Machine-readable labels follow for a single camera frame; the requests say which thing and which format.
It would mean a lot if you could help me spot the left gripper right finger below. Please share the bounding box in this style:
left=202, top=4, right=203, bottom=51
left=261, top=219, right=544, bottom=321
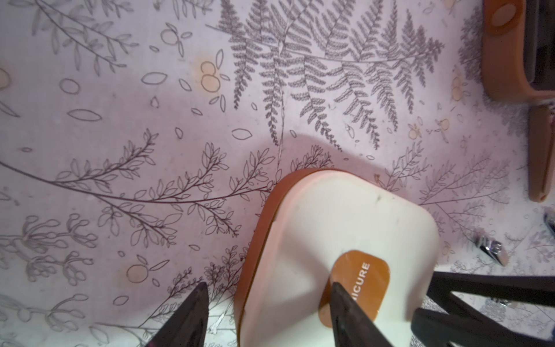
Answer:
left=330, top=282, right=390, bottom=347

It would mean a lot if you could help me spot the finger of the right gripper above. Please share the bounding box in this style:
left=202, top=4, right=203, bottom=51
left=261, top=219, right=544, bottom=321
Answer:
left=411, top=308, right=554, bottom=346

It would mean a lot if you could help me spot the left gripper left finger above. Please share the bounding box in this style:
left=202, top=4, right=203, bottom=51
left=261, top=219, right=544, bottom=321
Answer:
left=146, top=282, right=209, bottom=347

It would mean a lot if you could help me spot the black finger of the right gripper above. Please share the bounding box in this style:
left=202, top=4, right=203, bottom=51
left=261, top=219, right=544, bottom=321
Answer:
left=427, top=272, right=554, bottom=307

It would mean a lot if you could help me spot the cream nail clipper case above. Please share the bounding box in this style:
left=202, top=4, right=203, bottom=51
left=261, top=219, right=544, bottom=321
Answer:
left=234, top=169, right=440, bottom=346

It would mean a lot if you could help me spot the light brown nail clipper case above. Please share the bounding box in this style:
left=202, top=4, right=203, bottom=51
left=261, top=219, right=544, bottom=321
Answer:
left=481, top=1, right=554, bottom=103

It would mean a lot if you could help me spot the brown nail file sleeve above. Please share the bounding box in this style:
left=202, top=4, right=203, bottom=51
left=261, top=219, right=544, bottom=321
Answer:
left=528, top=105, right=554, bottom=202

